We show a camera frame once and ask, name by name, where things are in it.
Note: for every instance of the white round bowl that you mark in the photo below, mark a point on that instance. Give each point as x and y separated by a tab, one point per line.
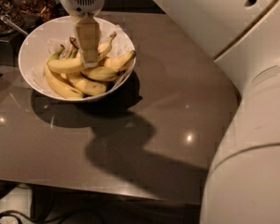
45	39

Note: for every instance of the centre short yellow banana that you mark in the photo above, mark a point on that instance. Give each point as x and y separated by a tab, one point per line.
101	73

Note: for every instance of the left curved yellow banana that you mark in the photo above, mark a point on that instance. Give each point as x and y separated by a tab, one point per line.
55	80

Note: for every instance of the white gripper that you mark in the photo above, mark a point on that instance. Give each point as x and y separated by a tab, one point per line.
81	0

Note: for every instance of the lower middle yellow banana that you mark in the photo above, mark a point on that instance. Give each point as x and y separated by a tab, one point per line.
87	86

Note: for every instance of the metal spoon handle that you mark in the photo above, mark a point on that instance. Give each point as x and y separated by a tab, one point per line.
9	22

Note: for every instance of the long yellow banana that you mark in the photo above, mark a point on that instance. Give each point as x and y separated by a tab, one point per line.
73	63

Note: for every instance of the glass container of snacks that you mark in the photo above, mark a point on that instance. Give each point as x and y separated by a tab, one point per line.
46	10

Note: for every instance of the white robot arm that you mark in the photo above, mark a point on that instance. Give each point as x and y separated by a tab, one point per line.
243	37

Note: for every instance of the right yellow banana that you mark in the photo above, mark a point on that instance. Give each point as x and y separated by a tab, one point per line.
120	62

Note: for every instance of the glass jar of nuts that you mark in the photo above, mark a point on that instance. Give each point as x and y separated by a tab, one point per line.
1	6

